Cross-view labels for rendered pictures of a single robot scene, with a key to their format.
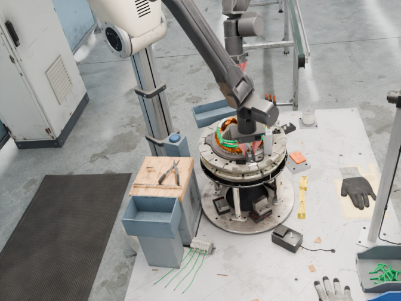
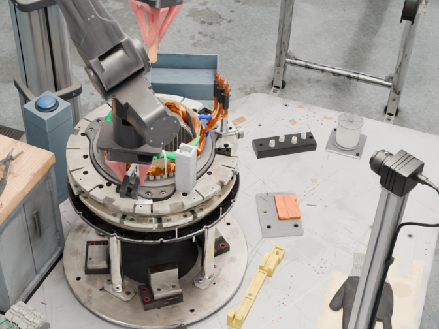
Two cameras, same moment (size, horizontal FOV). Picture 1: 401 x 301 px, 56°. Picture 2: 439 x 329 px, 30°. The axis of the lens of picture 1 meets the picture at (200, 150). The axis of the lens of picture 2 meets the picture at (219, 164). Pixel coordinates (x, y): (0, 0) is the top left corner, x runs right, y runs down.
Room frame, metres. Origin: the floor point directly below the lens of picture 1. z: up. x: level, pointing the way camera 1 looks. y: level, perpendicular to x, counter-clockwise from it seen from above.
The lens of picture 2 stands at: (-0.03, -0.37, 2.13)
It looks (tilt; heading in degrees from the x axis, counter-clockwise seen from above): 44 degrees down; 4
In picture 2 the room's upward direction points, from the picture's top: 3 degrees clockwise
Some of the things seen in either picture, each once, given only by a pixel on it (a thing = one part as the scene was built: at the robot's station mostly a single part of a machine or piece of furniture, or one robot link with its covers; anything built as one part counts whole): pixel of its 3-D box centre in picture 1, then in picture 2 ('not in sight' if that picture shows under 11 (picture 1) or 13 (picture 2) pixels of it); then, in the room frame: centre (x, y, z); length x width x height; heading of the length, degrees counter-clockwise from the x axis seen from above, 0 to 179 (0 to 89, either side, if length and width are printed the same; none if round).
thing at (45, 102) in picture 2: (174, 137); (46, 102); (1.25, 0.10, 1.04); 0.04 x 0.04 x 0.01
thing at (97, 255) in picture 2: (222, 204); (98, 255); (1.03, -0.05, 0.83); 0.05 x 0.04 x 0.02; 10
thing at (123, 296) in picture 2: (238, 217); (118, 289); (0.97, -0.10, 0.81); 0.07 x 0.03 x 0.01; 64
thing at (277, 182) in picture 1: (277, 181); (208, 243); (1.03, -0.27, 0.91); 0.02 x 0.02 x 0.21
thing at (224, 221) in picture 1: (246, 195); (155, 251); (1.08, -0.16, 0.80); 0.39 x 0.39 x 0.01
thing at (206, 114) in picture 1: (225, 132); (161, 117); (1.37, -0.13, 0.92); 0.25 x 0.11 x 0.28; 96
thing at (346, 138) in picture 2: (308, 116); (348, 131); (1.50, -0.56, 0.82); 0.06 x 0.06 x 0.06
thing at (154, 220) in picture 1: (159, 235); not in sight; (0.86, 0.20, 0.92); 0.17 x 0.11 x 0.28; 72
